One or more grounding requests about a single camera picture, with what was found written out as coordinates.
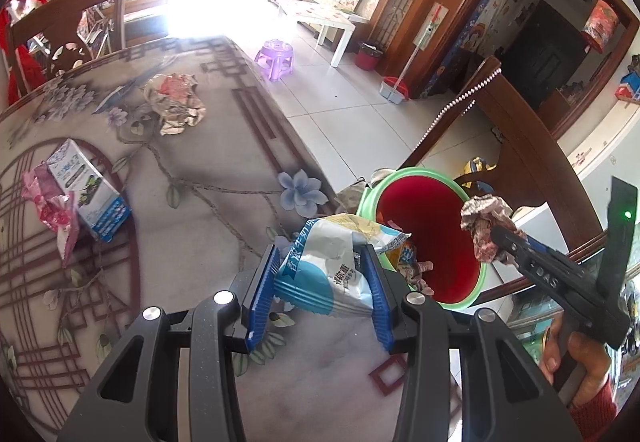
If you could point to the mop with red bucket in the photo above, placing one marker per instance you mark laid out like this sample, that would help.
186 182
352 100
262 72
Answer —
417 44

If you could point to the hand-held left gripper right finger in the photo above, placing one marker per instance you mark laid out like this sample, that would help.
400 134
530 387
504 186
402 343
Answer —
377 302

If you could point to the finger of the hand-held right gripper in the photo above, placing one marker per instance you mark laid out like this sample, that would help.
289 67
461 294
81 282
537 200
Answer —
512 247
542 244

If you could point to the person's right hand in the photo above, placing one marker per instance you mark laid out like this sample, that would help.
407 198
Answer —
592 362

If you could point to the red lantern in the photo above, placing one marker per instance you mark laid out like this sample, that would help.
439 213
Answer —
601 24

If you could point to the red plastic bag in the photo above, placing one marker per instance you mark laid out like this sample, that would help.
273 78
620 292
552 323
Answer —
17 57

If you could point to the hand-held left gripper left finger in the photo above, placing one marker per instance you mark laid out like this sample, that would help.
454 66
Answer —
260 294

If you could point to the purple plastic stool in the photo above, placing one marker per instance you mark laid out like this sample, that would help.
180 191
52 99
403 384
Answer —
275 54

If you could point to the green red waste bin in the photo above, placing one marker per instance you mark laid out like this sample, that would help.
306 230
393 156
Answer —
435 222

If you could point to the person's right forearm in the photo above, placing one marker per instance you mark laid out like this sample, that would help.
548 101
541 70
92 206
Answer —
597 417

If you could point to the blue printed door curtain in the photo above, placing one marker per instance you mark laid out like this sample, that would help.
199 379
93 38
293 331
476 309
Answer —
492 12

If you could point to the white coffee table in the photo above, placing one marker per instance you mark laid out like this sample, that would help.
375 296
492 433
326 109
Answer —
330 22

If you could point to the crumpled red white wrapper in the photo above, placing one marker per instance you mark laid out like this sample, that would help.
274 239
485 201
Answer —
172 99

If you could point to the yellow toy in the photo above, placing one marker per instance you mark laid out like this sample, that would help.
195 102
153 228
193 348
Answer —
477 167

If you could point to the blue white carton box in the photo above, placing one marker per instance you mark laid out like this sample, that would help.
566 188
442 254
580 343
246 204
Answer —
87 192

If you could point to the brown wooden chair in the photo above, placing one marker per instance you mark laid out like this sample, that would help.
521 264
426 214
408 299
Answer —
65 7

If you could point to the small red floor bin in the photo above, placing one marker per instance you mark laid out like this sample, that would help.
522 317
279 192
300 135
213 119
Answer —
369 58

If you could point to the blue white snack bag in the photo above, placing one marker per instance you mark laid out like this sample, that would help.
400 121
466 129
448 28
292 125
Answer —
330 267

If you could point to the pink plastic wrapper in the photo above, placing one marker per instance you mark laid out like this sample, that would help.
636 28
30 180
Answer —
52 207

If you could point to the silver wrapper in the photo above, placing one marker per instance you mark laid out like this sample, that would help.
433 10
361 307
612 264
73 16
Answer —
487 217

